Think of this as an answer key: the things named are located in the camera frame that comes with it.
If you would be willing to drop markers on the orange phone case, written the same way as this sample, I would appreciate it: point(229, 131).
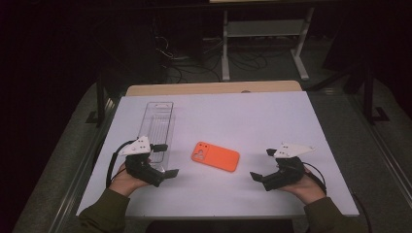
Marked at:
point(217, 157)

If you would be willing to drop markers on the white metal desk frame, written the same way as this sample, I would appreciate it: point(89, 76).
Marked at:
point(265, 28)

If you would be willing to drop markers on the aluminium frame rail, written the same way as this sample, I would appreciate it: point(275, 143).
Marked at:
point(387, 150)
point(85, 168)

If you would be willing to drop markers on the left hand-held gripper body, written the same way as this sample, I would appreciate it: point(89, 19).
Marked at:
point(141, 168)

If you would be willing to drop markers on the person's right hand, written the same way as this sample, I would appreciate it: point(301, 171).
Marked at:
point(307, 191)

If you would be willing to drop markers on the clear plastic packaging box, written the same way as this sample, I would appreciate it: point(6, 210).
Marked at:
point(160, 124)

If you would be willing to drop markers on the black metal stand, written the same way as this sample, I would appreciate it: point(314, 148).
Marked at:
point(100, 103)
point(368, 93)

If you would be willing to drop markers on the person's left hand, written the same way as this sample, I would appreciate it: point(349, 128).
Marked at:
point(121, 183)

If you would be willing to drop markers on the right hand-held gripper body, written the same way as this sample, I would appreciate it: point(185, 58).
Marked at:
point(285, 174)

